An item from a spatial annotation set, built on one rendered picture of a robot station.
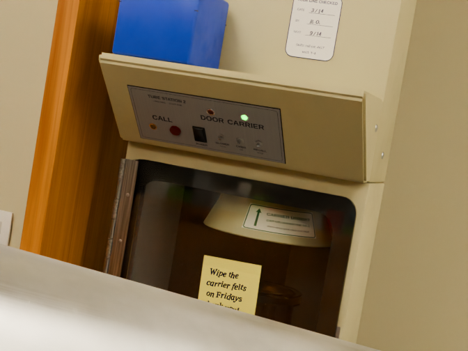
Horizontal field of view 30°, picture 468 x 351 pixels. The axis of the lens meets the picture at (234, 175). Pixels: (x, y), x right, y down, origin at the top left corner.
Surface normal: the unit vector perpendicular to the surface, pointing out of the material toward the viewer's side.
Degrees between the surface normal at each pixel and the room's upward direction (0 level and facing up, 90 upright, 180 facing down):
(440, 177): 90
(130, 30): 90
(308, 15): 90
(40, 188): 90
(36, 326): 43
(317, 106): 135
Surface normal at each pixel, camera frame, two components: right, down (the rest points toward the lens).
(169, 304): 0.44, -0.87
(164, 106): -0.35, 0.69
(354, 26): -0.33, 0.00
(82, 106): 0.93, 0.18
